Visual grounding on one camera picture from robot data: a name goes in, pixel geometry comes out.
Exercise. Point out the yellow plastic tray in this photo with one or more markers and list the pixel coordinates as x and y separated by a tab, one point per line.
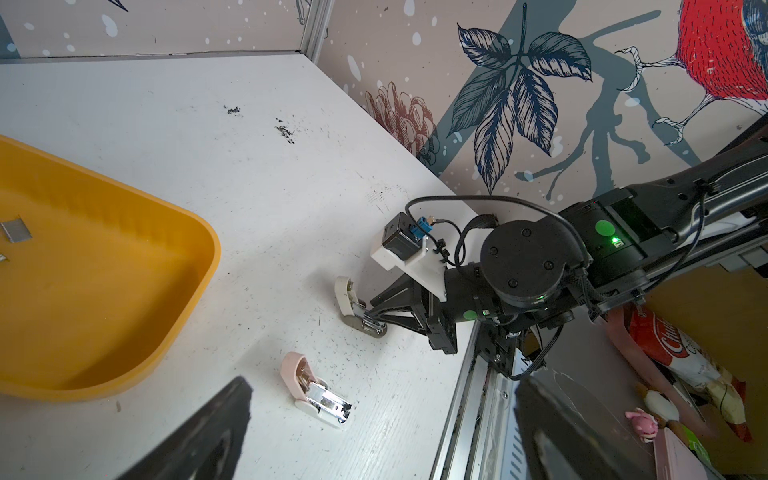
93	302

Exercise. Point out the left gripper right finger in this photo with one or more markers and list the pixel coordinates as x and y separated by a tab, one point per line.
558	444

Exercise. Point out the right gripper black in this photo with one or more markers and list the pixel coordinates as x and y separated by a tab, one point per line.
469	298

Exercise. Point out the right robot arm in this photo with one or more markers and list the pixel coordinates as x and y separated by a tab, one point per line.
598	254

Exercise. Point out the staple strips pile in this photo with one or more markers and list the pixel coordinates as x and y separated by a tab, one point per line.
16	231

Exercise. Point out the metal stapler base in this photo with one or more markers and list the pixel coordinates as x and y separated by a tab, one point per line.
354	311

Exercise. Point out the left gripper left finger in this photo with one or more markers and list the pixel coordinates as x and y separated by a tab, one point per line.
208	445

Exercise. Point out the white pink stapler body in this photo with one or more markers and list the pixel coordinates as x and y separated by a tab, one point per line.
311	394

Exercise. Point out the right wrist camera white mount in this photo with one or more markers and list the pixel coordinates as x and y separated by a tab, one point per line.
397	246

